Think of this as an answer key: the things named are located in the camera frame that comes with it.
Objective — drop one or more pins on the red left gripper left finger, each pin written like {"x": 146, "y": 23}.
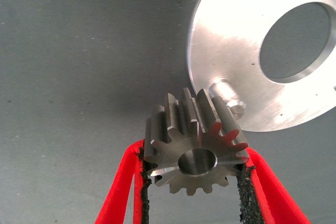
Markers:
{"x": 118, "y": 197}

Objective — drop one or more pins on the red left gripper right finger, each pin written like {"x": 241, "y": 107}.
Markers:
{"x": 273, "y": 195}

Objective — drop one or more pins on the small steel spur gear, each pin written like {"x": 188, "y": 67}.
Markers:
{"x": 170, "y": 155}

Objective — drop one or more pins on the round metal carrier plate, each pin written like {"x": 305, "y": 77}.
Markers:
{"x": 236, "y": 51}

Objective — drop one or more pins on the dark grey table cloth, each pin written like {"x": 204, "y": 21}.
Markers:
{"x": 78, "y": 51}

